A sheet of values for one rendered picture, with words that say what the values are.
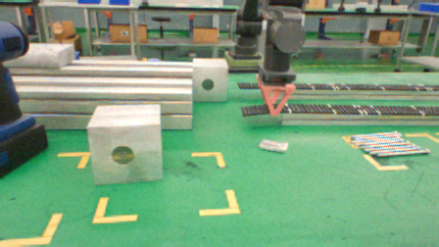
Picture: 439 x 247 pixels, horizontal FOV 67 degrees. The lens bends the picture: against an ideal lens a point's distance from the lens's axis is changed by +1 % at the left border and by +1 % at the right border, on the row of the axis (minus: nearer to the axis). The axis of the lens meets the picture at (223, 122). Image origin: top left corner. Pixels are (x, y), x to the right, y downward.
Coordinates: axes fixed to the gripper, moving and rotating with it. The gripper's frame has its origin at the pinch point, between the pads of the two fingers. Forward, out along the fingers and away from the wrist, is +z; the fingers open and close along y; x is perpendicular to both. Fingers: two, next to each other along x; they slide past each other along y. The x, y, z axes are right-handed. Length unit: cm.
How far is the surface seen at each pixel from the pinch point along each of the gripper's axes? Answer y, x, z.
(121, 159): 25.4, -28.0, -1.3
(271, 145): 14.2, -2.8, 2.2
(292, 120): 2.0, 4.4, 2.0
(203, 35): -489, -7, 58
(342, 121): 2.3, 15.8, 2.1
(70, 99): 4.3, -42.1, -3.1
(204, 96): -13.6, -15.1, 2.0
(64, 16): -741, -316, 61
